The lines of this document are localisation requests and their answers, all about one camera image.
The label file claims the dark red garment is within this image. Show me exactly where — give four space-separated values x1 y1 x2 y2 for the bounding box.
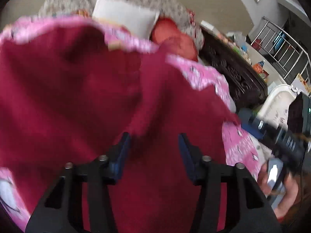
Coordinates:
0 20 240 233

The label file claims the white ornate chair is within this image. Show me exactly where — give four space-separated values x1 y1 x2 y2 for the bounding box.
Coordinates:
257 84 303 129

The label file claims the dark carved wooden cabinet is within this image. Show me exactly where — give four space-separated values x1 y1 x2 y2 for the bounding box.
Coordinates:
199 29 268 110

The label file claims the white pillow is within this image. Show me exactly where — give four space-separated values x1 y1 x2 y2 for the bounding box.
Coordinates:
92 0 160 39

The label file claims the metal stair railing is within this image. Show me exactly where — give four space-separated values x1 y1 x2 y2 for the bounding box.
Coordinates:
250 17 310 85

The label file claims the red heart cushion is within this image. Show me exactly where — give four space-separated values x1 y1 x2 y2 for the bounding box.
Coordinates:
151 17 198 62

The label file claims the right hand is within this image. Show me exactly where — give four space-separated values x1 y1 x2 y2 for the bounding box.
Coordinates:
257 158 299 220

